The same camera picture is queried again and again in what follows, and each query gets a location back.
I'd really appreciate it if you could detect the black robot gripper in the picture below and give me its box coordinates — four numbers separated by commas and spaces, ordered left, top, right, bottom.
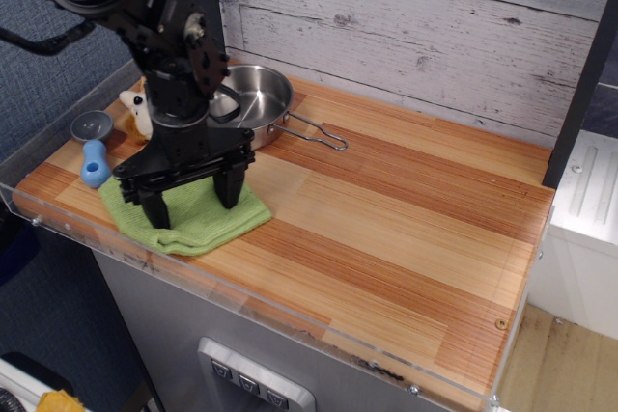
113, 119, 255, 230

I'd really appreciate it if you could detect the green cloth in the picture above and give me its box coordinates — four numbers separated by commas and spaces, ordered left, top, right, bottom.
98, 178, 271, 257

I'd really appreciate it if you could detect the stainless steel pan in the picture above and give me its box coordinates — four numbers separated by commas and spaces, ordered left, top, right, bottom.
209, 65, 349, 151

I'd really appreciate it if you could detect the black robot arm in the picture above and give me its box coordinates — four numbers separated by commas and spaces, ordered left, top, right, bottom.
51, 0, 255, 229

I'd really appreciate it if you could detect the plush corgi toy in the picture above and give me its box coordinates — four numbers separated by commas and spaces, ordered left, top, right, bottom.
119, 77, 153, 145

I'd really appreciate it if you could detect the blue plastic toy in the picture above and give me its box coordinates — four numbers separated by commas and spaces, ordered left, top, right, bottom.
80, 140, 111, 189

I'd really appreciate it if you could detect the grey cabinet with dispenser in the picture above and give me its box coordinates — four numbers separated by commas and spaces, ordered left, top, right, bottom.
96, 253, 488, 411

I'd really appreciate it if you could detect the clear acrylic table guard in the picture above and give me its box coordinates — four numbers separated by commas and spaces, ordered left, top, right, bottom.
4, 174, 552, 411

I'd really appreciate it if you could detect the yellow object bottom left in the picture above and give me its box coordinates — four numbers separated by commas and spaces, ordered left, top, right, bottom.
36, 390, 86, 412

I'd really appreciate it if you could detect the white ribbed metal box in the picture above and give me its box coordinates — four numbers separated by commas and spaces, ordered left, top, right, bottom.
528, 130, 617, 339

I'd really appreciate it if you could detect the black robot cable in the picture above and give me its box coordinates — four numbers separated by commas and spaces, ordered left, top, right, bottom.
0, 20, 98, 57

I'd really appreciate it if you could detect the dark vertical post right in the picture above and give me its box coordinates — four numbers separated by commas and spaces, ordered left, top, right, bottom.
542, 0, 617, 189

